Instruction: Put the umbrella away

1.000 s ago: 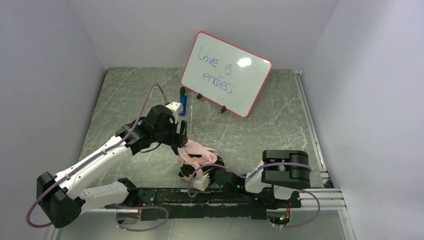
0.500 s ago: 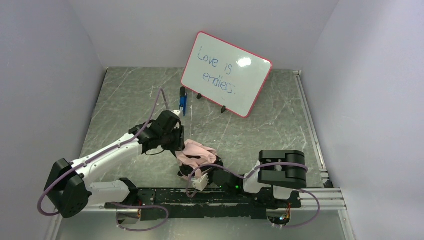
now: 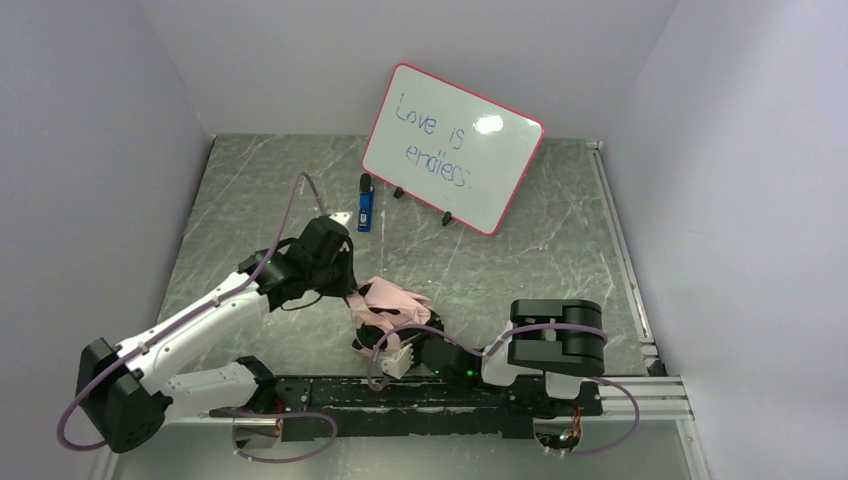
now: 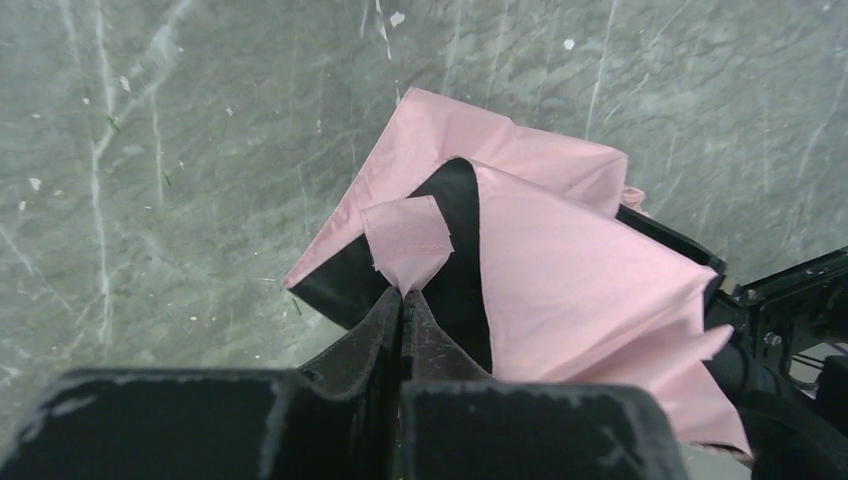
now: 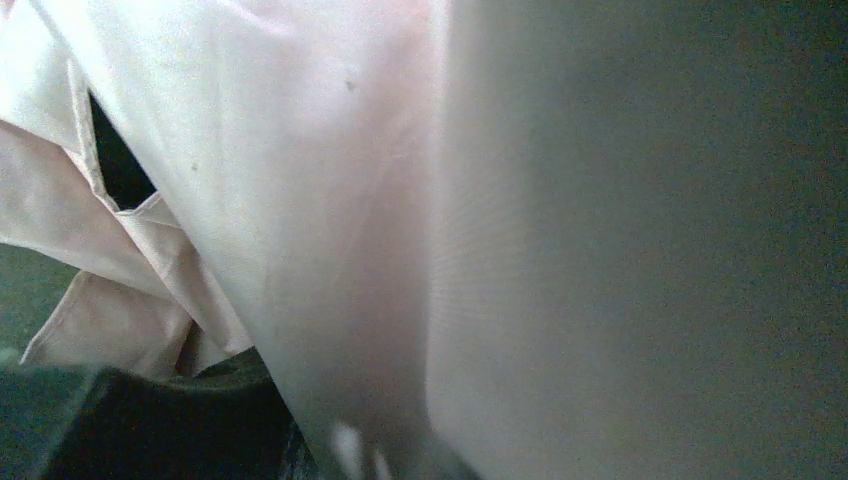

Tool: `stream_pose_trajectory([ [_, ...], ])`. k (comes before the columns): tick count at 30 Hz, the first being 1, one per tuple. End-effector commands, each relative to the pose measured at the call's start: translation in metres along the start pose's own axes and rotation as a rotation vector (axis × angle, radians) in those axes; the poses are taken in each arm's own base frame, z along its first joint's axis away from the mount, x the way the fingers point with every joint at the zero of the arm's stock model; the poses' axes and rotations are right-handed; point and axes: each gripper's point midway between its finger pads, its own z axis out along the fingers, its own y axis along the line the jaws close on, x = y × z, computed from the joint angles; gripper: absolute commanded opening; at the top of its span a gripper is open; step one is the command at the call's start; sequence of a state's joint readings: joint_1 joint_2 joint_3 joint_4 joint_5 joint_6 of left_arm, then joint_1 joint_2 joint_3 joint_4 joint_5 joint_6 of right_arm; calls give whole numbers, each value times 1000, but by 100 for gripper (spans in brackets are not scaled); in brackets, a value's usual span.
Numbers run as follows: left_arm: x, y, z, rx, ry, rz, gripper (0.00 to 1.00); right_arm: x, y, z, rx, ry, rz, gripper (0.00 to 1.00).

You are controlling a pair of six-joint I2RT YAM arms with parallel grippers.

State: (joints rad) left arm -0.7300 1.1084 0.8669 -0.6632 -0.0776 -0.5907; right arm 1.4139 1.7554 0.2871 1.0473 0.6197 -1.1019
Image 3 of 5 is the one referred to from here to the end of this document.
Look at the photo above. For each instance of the red-framed whiteboard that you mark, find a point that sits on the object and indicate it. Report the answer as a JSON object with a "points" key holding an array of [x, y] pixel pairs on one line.
{"points": [[458, 152]]}

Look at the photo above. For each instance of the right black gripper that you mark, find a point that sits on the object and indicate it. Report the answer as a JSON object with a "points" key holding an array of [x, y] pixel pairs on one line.
{"points": [[411, 340]]}

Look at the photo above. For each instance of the blue whiteboard marker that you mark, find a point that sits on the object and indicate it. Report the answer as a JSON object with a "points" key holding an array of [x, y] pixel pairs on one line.
{"points": [[366, 203]]}

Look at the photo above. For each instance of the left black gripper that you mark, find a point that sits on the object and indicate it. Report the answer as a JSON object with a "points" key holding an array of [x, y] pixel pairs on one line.
{"points": [[342, 283]]}

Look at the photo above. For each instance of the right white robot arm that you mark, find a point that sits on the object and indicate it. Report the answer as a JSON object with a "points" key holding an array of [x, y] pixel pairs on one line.
{"points": [[561, 341]]}

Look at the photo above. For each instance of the pink folding umbrella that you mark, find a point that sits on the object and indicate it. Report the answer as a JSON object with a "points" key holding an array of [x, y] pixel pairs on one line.
{"points": [[378, 306]]}

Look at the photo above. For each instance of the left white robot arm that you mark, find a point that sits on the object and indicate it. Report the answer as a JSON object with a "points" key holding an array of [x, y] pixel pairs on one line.
{"points": [[129, 390]]}

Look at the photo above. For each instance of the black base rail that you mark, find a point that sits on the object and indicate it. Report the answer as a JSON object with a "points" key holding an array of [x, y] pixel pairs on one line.
{"points": [[418, 405]]}

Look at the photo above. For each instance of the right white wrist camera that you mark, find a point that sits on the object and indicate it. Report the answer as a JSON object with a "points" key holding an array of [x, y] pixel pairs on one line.
{"points": [[396, 364]]}

